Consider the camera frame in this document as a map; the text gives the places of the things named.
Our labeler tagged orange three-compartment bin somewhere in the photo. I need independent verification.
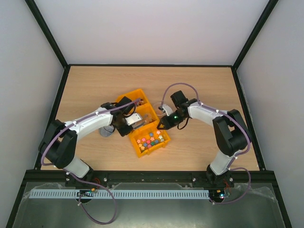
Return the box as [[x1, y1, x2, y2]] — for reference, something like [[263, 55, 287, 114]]
[[116, 89, 171, 158]]

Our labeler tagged clear plastic jar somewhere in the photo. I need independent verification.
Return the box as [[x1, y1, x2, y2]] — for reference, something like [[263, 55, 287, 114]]
[[153, 102, 167, 117]]

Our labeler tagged metal scoop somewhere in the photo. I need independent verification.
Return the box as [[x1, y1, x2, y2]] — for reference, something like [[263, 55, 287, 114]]
[[133, 114, 153, 129]]

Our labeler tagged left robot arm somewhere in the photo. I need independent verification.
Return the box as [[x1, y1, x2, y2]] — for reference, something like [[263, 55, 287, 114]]
[[38, 96, 142, 181]]

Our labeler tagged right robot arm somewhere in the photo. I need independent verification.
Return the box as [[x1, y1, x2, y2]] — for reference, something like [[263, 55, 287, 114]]
[[157, 90, 251, 186]]

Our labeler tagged round metal lid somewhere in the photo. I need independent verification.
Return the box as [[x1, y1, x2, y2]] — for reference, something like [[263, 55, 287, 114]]
[[99, 125, 115, 138]]

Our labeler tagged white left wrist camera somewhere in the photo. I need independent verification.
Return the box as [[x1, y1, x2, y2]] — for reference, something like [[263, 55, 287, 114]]
[[125, 113, 142, 125]]

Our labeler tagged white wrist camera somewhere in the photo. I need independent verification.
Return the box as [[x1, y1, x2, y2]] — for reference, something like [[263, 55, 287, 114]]
[[125, 113, 142, 125], [163, 104, 173, 116]]

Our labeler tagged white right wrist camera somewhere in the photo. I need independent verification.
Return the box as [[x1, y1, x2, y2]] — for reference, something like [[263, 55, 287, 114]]
[[163, 104, 173, 116]]

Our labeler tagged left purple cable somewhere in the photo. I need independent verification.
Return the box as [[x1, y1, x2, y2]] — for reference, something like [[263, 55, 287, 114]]
[[40, 98, 141, 224]]

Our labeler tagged black aluminium frame rail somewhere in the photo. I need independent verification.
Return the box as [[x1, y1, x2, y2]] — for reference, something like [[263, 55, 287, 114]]
[[22, 170, 277, 189]]

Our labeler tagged white slotted cable duct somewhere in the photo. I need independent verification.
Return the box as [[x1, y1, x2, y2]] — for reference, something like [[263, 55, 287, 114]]
[[29, 189, 209, 200]]

